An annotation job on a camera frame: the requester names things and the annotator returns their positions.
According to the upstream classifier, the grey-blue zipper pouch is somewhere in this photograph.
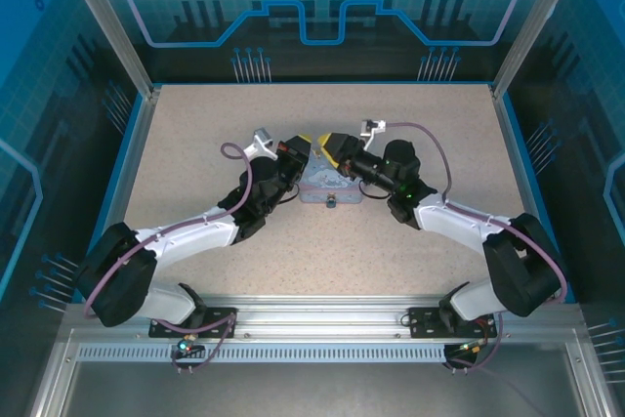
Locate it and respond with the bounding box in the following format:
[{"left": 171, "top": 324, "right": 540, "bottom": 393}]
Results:
[{"left": 297, "top": 143, "right": 366, "bottom": 206}]

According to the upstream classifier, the small connector board with LED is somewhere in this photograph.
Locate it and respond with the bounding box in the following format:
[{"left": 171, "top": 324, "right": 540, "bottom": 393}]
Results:
[
  {"left": 176, "top": 336, "right": 204, "bottom": 357},
  {"left": 456, "top": 338, "right": 489, "bottom": 357}
]

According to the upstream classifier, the blue printed side panel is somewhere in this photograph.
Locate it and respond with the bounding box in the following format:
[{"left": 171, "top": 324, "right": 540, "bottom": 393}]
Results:
[
  {"left": 502, "top": 0, "right": 625, "bottom": 417},
  {"left": 0, "top": 0, "right": 147, "bottom": 417}
]

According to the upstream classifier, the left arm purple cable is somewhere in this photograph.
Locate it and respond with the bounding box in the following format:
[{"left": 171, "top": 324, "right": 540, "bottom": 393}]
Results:
[{"left": 82, "top": 142, "right": 240, "bottom": 375}]

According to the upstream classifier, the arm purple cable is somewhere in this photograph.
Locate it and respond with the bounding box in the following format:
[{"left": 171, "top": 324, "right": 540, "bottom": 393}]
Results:
[
  {"left": 384, "top": 121, "right": 569, "bottom": 375},
  {"left": 82, "top": 142, "right": 240, "bottom": 375}
]

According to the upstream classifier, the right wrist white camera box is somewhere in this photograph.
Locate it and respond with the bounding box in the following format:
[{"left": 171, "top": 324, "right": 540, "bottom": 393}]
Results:
[{"left": 358, "top": 117, "right": 390, "bottom": 151}]

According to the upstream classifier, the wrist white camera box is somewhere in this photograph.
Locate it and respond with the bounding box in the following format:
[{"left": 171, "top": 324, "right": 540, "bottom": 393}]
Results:
[
  {"left": 358, "top": 117, "right": 390, "bottom": 151},
  {"left": 245, "top": 127, "right": 280, "bottom": 161}
]

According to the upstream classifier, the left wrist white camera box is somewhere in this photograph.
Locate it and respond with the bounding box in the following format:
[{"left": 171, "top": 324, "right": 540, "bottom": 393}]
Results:
[{"left": 245, "top": 127, "right": 280, "bottom": 161}]

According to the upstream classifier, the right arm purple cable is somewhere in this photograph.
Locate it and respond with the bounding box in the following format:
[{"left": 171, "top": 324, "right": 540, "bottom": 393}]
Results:
[{"left": 384, "top": 121, "right": 569, "bottom": 375}]

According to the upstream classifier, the aluminium side frame rail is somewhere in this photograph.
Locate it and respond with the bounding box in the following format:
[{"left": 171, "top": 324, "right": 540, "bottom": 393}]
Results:
[
  {"left": 79, "top": 86, "right": 160, "bottom": 305},
  {"left": 489, "top": 84, "right": 578, "bottom": 305}
]

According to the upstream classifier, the aluminium front frame rail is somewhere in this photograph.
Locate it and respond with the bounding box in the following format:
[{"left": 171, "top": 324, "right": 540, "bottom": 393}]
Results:
[{"left": 62, "top": 293, "right": 587, "bottom": 341}]

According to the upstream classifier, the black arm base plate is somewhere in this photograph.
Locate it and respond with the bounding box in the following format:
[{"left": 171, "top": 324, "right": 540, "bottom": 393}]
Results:
[
  {"left": 148, "top": 306, "right": 239, "bottom": 340},
  {"left": 407, "top": 307, "right": 499, "bottom": 340}
]

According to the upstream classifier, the slotted grey cable duct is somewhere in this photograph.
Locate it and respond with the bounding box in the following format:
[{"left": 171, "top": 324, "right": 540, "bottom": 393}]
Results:
[{"left": 75, "top": 344, "right": 455, "bottom": 363}]

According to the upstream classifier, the aluminium corner post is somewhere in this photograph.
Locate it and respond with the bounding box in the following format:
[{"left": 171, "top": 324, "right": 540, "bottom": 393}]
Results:
[
  {"left": 489, "top": 0, "right": 585, "bottom": 101},
  {"left": 53, "top": 0, "right": 163, "bottom": 99}
]

